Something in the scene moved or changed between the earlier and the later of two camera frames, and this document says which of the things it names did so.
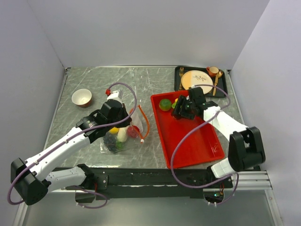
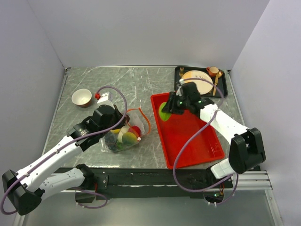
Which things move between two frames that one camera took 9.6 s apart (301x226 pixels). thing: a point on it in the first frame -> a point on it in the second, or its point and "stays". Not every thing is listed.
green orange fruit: [165, 104] -> [129, 138]
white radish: [122, 134] stays
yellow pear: [114, 130] stays
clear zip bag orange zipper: [119, 139] stays
